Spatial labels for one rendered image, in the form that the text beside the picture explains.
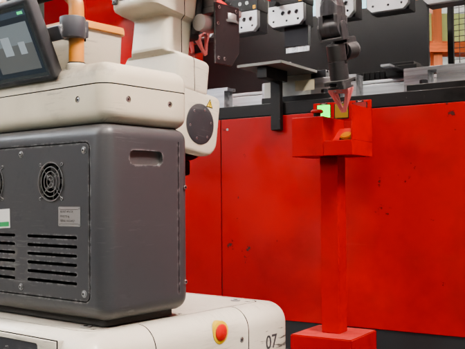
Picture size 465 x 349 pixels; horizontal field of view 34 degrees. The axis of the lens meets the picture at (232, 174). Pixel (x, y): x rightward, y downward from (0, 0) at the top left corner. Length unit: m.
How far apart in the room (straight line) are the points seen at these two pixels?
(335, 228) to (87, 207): 1.01
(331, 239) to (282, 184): 0.43
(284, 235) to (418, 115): 0.64
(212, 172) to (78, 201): 1.37
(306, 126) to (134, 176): 0.90
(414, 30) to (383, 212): 0.98
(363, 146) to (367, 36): 1.06
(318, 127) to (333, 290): 0.50
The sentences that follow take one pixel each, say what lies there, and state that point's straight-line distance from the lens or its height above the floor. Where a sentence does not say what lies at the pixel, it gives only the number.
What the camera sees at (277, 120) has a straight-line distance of 2.70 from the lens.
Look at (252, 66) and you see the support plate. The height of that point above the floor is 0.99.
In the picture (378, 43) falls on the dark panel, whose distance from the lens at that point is 3.31.
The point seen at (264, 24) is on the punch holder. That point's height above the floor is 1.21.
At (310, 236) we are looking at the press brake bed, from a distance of 2.65.
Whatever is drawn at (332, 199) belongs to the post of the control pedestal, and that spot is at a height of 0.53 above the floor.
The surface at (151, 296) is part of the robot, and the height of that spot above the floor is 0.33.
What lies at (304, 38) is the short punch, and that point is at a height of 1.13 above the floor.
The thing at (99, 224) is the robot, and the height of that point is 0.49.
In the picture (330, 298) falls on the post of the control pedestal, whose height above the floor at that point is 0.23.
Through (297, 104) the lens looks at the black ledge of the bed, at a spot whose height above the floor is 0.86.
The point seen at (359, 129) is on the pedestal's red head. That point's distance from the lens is 2.32.
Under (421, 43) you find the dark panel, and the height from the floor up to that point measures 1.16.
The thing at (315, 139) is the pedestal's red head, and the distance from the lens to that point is 2.31.
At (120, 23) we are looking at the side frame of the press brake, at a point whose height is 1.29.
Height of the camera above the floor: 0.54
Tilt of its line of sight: 2 degrees up
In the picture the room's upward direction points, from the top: straight up
